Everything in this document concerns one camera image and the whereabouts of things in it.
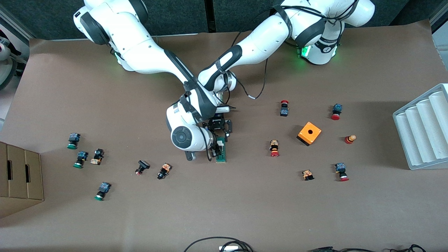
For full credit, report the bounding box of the black cable bundle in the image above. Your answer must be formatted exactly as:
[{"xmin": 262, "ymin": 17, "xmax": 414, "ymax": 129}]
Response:
[{"xmin": 308, "ymin": 244, "xmax": 427, "ymax": 252}]

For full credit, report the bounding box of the white grooved plastic tray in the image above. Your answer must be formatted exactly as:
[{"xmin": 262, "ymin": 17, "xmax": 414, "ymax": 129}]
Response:
[{"xmin": 393, "ymin": 83, "xmax": 448, "ymax": 170}]

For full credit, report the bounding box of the orange button enclosure box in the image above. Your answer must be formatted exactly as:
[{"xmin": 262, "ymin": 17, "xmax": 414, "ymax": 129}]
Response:
[{"xmin": 296, "ymin": 121, "xmax": 322, "ymax": 147}]

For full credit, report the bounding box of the black push button orange block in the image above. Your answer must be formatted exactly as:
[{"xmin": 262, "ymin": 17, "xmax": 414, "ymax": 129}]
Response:
[{"xmin": 157, "ymin": 163, "xmax": 172, "ymax": 180}]

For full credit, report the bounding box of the white grey machine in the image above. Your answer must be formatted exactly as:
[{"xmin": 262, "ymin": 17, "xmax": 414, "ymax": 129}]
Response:
[{"xmin": 0, "ymin": 33, "xmax": 18, "ymax": 90}]

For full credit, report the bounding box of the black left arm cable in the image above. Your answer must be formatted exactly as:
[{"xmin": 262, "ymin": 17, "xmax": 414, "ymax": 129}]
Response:
[{"xmin": 227, "ymin": 31, "xmax": 270, "ymax": 100}]

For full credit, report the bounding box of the black switch orange contact block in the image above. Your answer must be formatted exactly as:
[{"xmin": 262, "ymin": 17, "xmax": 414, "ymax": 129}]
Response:
[{"xmin": 90, "ymin": 149, "xmax": 104, "ymax": 166}]

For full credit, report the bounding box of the brown cardboard box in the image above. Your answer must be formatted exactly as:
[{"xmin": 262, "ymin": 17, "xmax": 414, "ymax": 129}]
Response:
[{"xmin": 0, "ymin": 141, "xmax": 44, "ymax": 219}]

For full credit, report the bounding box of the green load switch white handle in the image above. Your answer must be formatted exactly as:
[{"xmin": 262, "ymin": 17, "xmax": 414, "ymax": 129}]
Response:
[{"xmin": 216, "ymin": 137, "xmax": 227, "ymax": 163}]

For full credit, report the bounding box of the black looped table cable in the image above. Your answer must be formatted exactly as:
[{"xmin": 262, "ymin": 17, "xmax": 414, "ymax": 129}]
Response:
[{"xmin": 184, "ymin": 237, "xmax": 254, "ymax": 252}]

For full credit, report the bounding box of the green push button blue block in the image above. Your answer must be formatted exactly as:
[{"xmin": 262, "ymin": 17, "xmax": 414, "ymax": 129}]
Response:
[
  {"xmin": 94, "ymin": 182, "xmax": 111, "ymax": 201},
  {"xmin": 73, "ymin": 151, "xmax": 89, "ymax": 169},
  {"xmin": 67, "ymin": 133, "xmax": 81, "ymax": 150}
]

